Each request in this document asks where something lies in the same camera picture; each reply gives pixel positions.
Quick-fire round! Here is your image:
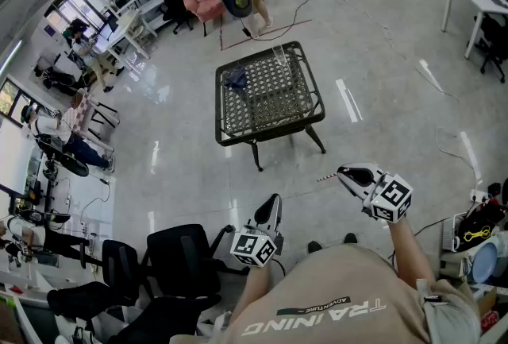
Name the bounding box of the person's left forearm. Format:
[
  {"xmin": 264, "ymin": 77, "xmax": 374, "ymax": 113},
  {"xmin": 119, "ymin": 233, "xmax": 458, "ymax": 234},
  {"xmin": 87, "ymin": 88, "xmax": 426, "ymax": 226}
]
[{"xmin": 242, "ymin": 263, "xmax": 275, "ymax": 306}]

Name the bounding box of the blue crumpled cloth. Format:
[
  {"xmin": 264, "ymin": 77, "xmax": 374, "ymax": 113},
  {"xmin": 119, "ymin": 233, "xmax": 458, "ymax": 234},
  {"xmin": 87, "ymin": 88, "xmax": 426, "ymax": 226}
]
[{"xmin": 223, "ymin": 64, "xmax": 250, "ymax": 91}]

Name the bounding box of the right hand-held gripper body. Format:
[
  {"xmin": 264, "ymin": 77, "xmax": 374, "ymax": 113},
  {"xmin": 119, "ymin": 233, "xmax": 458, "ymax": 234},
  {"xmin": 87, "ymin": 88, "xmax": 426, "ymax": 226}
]
[{"xmin": 360, "ymin": 173, "xmax": 414, "ymax": 224}]

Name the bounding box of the white table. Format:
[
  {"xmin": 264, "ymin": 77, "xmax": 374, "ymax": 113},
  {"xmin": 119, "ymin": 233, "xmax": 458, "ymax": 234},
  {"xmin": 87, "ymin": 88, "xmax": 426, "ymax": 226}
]
[{"xmin": 93, "ymin": 10, "xmax": 152, "ymax": 62}]

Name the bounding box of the long ceiling light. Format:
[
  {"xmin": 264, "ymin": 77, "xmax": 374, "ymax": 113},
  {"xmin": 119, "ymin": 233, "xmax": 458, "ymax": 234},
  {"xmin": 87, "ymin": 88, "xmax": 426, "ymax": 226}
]
[{"xmin": 0, "ymin": 39, "xmax": 23, "ymax": 75}]

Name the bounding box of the light blue plate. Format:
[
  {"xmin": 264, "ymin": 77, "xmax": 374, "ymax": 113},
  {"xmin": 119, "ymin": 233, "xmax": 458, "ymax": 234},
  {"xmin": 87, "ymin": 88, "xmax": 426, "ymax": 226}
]
[{"xmin": 471, "ymin": 242, "xmax": 500, "ymax": 284}]

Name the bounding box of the checkered cloth table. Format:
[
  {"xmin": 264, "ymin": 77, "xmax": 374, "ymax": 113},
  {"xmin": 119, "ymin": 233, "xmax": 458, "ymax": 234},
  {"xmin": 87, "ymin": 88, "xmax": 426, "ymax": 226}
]
[{"xmin": 61, "ymin": 90, "xmax": 120, "ymax": 153}]

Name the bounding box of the person's beige shirt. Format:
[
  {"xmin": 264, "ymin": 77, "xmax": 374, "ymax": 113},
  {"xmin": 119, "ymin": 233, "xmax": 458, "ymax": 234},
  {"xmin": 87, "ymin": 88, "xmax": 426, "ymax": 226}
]
[{"xmin": 170, "ymin": 242, "xmax": 483, "ymax": 344}]

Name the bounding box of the white floor cable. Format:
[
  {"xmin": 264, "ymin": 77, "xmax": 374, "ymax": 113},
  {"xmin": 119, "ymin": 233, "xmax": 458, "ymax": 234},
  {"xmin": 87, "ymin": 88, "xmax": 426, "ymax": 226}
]
[{"xmin": 434, "ymin": 87, "xmax": 483, "ymax": 192}]

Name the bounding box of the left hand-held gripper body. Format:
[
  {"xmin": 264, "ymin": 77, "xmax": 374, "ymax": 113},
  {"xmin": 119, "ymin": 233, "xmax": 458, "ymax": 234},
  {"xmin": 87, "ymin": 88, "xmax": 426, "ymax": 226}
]
[{"xmin": 229, "ymin": 221, "xmax": 286, "ymax": 269}]

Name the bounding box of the dark metal lattice table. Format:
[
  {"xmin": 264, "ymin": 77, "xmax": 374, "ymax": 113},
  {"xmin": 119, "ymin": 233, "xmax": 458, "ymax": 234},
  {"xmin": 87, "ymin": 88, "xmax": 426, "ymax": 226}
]
[{"xmin": 214, "ymin": 41, "xmax": 327, "ymax": 172}]

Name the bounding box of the yellow plastic item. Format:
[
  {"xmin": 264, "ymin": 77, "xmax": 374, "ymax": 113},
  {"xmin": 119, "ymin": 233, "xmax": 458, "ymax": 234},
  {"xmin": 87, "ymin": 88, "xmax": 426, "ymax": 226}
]
[{"xmin": 463, "ymin": 226, "xmax": 491, "ymax": 243}]

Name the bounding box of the person's right forearm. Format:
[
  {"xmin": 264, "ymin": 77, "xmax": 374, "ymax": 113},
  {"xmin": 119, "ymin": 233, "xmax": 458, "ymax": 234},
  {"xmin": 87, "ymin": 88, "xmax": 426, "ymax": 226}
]
[{"xmin": 385, "ymin": 215, "xmax": 436, "ymax": 288}]

